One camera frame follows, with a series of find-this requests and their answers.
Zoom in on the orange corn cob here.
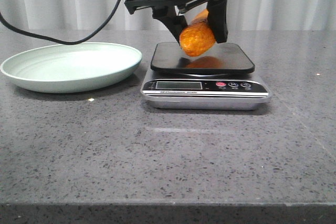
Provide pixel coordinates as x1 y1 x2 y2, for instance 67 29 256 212
179 9 216 57

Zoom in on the silver digital kitchen scale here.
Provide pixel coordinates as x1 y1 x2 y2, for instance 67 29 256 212
141 42 272 111

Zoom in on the pale green plate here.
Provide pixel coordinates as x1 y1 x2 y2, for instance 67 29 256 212
1 42 142 93

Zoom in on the white pleated curtain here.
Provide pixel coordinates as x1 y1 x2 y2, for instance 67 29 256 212
0 0 336 31

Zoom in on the black cable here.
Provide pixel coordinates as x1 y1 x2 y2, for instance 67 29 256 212
0 0 129 46

